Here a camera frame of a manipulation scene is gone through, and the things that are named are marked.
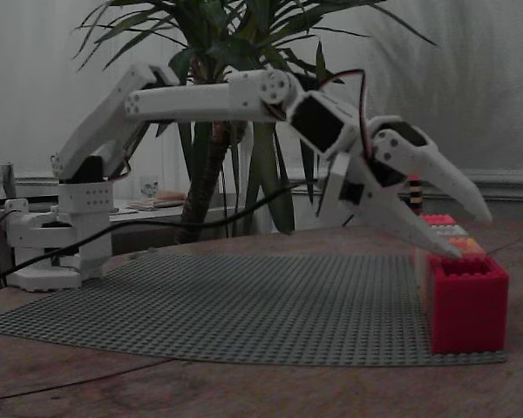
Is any large palm house plant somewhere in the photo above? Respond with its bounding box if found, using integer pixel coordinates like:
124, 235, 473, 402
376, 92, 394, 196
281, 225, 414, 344
72, 0, 438, 245

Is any large pink brick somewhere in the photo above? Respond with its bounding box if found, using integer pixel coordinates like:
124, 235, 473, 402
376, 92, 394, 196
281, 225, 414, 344
418, 213, 458, 228

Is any thin dark cable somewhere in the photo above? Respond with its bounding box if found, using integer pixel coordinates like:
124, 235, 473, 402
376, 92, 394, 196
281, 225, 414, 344
0, 355, 176, 402

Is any thick black cable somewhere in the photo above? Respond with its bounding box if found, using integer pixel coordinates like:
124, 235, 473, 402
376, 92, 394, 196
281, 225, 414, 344
0, 181, 302, 289

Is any red brick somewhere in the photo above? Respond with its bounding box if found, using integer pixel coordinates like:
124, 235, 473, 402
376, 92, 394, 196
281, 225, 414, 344
428, 255, 510, 355

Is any white sheer curtain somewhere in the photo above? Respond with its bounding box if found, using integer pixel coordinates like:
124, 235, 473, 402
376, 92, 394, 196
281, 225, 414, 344
0, 0, 523, 219

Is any arm servo cable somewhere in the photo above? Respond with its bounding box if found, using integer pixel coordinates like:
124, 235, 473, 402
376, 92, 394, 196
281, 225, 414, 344
316, 68, 377, 158

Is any stack of papers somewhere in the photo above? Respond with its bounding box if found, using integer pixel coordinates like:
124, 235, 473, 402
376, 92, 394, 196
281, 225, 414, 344
125, 189, 189, 215

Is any grey studded baseplate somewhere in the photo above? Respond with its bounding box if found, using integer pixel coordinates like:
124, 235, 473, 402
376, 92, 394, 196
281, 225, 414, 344
0, 251, 509, 367

